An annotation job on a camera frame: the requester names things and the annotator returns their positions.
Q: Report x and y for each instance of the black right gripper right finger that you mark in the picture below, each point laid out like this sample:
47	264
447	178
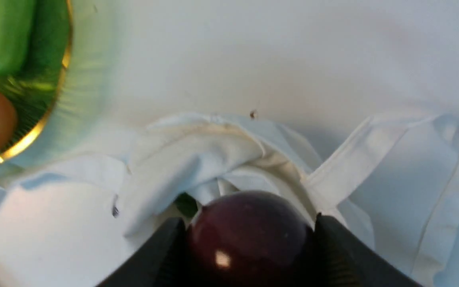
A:
342	260

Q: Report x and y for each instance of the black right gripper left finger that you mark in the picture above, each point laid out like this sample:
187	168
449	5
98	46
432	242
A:
159	262

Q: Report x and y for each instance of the dark purple eggplant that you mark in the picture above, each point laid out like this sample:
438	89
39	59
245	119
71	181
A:
248	239

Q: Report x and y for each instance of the white cloth tote bag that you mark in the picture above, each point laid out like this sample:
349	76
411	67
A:
70	220

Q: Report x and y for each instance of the green glass scalloped plate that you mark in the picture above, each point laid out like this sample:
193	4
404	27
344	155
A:
35	88

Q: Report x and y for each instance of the green cucumber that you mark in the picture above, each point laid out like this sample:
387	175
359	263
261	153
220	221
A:
16	21

